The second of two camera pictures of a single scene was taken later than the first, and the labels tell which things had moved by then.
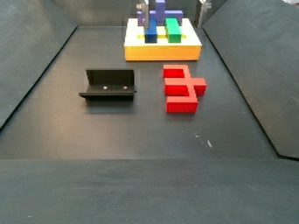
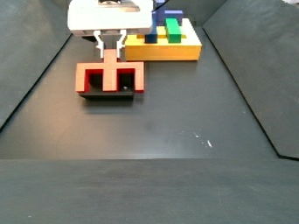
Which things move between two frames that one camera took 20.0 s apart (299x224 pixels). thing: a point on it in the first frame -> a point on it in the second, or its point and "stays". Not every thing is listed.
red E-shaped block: (182, 88) -> (111, 68)
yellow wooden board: (163, 50) stays
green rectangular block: (173, 30) stays
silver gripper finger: (145, 5) -> (93, 17)
